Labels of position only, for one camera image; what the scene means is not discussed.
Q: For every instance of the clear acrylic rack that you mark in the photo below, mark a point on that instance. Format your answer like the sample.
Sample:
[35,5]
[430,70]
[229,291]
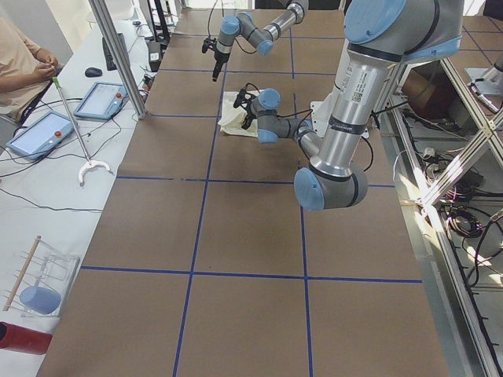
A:
[49,268]

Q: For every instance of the wooden stick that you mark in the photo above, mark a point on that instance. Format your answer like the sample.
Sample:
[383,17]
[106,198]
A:
[21,274]

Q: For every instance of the white reacher grabber stick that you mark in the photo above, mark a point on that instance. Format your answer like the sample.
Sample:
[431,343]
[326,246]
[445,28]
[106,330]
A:
[90,163]

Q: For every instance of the far blue teach pendant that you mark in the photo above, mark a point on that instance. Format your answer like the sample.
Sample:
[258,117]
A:
[103,101]

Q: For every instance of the red cylinder bottle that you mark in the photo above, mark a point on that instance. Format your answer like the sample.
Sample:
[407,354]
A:
[24,340]

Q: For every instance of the cream long-sleeve cat shirt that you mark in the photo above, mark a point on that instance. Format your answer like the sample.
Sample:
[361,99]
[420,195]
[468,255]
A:
[232,118]

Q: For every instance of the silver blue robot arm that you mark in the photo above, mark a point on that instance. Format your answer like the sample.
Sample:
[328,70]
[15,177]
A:
[261,39]
[380,34]

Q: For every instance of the person in beige shirt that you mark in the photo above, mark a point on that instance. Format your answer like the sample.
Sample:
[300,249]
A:
[27,70]

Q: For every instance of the blue teach pendant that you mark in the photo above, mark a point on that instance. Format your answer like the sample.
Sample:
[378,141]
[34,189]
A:
[41,137]
[103,101]

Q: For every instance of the light blue cup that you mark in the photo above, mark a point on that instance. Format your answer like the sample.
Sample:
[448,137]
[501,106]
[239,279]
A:
[40,299]

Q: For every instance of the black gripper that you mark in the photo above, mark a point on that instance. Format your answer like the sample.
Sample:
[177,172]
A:
[218,59]
[249,115]

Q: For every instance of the near blue teach pendant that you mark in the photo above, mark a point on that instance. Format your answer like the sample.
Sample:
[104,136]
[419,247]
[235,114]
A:
[41,137]

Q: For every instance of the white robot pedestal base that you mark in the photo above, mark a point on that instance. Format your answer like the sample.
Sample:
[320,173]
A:
[326,118]

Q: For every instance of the black computer mouse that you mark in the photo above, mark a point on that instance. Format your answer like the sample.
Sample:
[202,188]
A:
[93,72]

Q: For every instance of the aluminium frame post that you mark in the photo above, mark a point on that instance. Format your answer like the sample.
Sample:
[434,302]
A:
[109,32]

